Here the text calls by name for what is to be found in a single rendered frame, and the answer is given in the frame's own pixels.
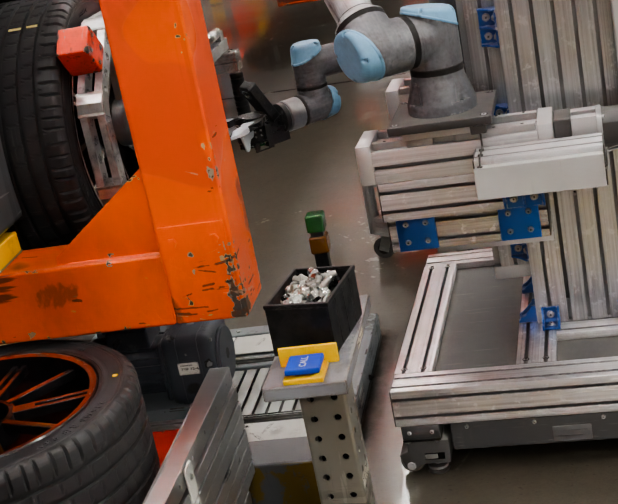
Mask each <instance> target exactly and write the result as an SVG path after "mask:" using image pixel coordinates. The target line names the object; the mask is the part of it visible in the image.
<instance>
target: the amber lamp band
mask: <svg viewBox="0 0 618 504"><path fill-rule="evenodd" d="M309 244H310V249H311V253H312V254H313V255H315V254H323V253H328V252H329V250H330V247H331V244H330V239H329V234H328V232H327V231H326V232H325V234H324V236H320V237H311V236H310V237H309Z"/></svg>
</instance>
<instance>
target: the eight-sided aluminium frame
mask: <svg viewBox="0 0 618 504"><path fill-rule="evenodd" d="M86 25H88V26H89V27H90V28H91V30H92V31H93V32H94V34H95V35H96V37H97V38H98V40H99V41H100V42H101V44H102V45H103V65H102V71H101V72H97V73H95V86H94V91H93V92H92V77H93V73H91V74H85V75H78V84H77V94H76V95H75V97H76V107H77V115H78V119H80V123H81V127H82V130H83V134H84V138H85V142H86V146H87V150H88V154H89V158H90V162H91V166H92V170H93V173H94V177H95V181H96V185H97V186H96V190H97V192H98V195H99V197H100V200H101V201H102V203H103V206H105V205H106V204H107V203H108V202H109V201H110V199H111V198H112V197H113V196H114V195H115V194H116V193H117V192H118V191H119V190H120V189H121V188H122V187H123V185H124V184H125V183H126V182H127V179H126V175H125V171H124V167H123V163H122V159H121V155H120V151H119V147H118V143H117V139H116V135H115V131H114V127H113V123H112V119H111V115H110V108H109V99H108V94H109V73H110V52H111V50H110V46H109V41H108V37H107V33H106V29H105V25H104V21H103V17H102V13H101V11H99V12H98V13H96V14H94V15H93V16H91V17H89V18H88V19H84V20H83V22H81V26H86ZM94 119H98V123H99V127H100V131H101V135H102V139H103V143H104V147H105V151H106V155H107V159H108V163H109V167H110V171H111V175H112V177H110V178H109V177H108V173H107V170H106V166H105V162H104V158H103V154H102V150H101V146H100V142H99V138H98V134H97V130H96V126H95V122H94Z"/></svg>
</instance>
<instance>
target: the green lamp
mask: <svg viewBox="0 0 618 504"><path fill-rule="evenodd" d="M305 224H306V229H307V233H309V234H310V233H318V232H324V231H325V229H326V226H327V223H326V218H325V213H324V210H317V211H310V212H307V213H306V216H305Z"/></svg>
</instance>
